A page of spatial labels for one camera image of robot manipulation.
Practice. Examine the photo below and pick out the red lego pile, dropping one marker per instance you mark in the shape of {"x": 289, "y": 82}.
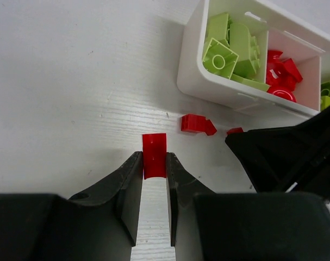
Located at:
{"x": 282, "y": 75}

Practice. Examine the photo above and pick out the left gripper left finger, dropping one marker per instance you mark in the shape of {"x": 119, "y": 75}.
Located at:
{"x": 97, "y": 223}

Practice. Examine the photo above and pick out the white divided container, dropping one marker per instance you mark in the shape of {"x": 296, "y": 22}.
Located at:
{"x": 274, "y": 28}

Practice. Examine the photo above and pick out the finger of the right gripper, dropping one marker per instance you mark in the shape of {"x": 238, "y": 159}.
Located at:
{"x": 276, "y": 159}

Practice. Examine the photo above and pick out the red lego piece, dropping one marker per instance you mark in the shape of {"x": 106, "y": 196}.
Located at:
{"x": 154, "y": 155}
{"x": 193, "y": 123}
{"x": 235, "y": 130}

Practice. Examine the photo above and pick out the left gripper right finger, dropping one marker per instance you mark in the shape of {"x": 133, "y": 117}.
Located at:
{"x": 205, "y": 225}

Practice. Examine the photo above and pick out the green lego brick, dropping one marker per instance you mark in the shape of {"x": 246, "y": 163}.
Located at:
{"x": 219, "y": 59}
{"x": 246, "y": 47}
{"x": 325, "y": 95}

